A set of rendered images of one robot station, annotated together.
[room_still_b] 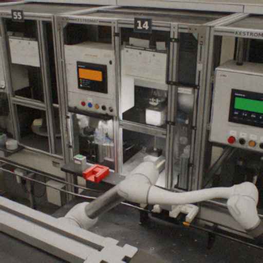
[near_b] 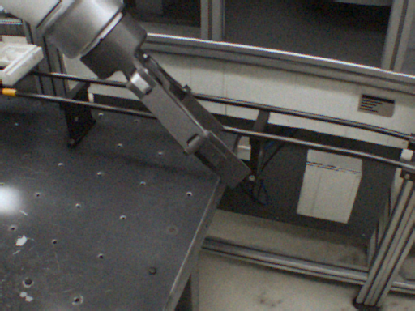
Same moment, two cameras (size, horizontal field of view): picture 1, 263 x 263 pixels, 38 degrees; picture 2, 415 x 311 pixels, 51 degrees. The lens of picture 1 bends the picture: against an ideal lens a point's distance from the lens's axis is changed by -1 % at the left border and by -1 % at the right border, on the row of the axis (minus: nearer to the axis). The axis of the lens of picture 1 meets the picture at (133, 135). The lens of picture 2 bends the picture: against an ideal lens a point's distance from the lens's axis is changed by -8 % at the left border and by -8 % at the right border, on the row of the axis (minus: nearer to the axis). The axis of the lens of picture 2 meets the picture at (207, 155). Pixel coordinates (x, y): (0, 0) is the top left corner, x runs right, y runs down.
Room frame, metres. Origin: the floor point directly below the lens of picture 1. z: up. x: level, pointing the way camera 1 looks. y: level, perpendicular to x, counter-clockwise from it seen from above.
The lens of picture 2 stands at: (0.99, -0.61, 1.38)
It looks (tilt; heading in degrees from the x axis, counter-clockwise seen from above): 40 degrees down; 347
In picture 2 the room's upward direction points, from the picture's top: straight up
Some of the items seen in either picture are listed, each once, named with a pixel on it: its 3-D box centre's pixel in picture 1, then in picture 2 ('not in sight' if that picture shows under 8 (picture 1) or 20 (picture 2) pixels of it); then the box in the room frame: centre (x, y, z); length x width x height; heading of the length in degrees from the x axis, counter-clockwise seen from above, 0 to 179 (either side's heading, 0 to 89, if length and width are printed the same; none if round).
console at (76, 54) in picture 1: (98, 76); not in sight; (2.68, 0.25, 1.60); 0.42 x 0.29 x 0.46; 60
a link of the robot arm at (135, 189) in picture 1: (134, 190); not in sight; (1.71, 0.00, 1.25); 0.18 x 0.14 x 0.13; 69
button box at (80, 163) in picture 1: (80, 163); not in sight; (2.53, 0.40, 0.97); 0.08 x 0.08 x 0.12; 60
